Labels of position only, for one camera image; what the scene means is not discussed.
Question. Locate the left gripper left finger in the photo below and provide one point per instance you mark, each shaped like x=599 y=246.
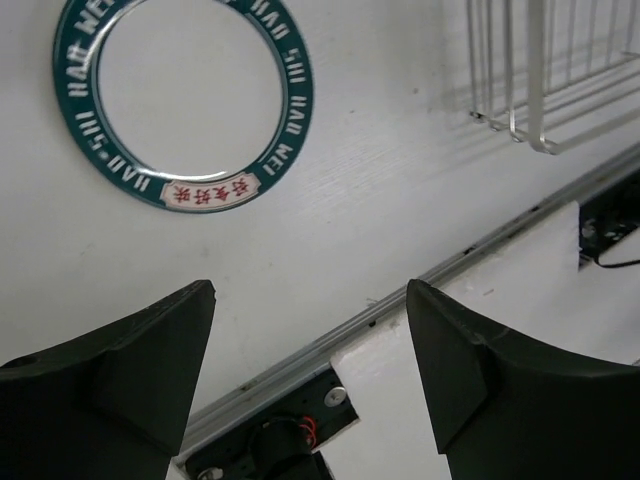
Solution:
x=110 y=404

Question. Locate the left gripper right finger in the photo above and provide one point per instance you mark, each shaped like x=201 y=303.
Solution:
x=504 y=405

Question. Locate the green rim white plate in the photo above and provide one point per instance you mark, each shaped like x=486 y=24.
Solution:
x=190 y=106

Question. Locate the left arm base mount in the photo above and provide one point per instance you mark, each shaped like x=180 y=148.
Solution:
x=281 y=441

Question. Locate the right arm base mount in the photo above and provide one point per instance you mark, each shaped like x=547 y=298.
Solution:
x=607 y=219

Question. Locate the wire dish rack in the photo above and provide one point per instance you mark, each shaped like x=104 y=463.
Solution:
x=553 y=74

